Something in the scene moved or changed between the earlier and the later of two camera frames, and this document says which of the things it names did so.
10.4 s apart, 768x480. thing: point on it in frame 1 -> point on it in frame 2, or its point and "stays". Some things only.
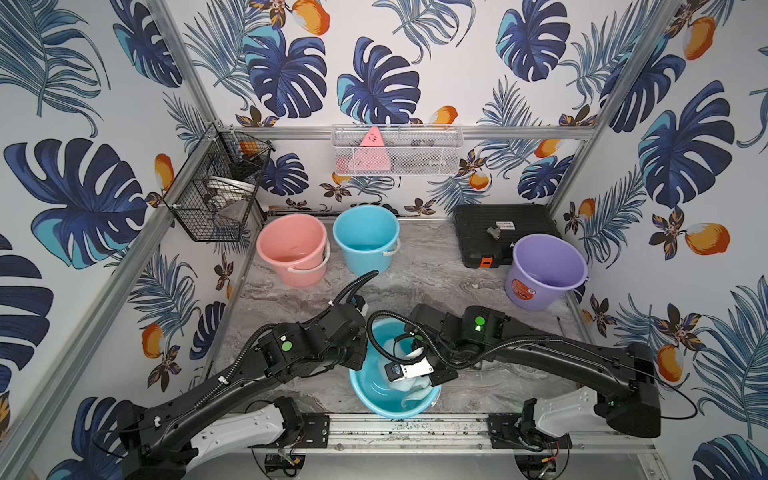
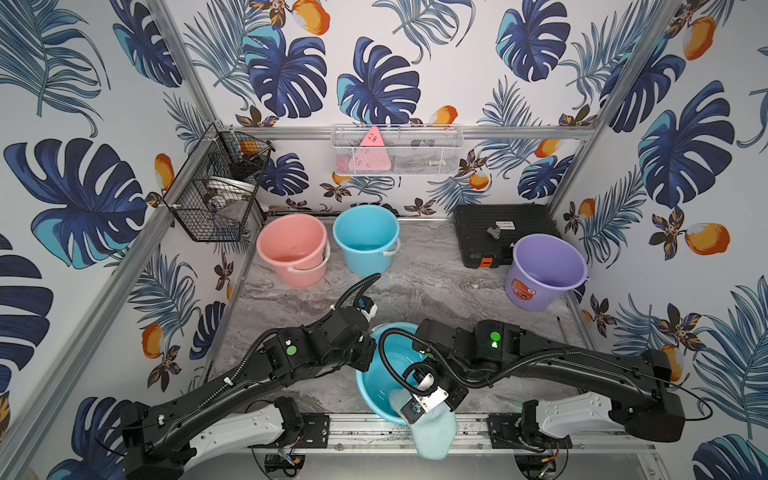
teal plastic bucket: (369, 237) stays
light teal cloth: (416, 387) -> (435, 433)
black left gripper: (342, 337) stays
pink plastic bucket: (297, 247) stays
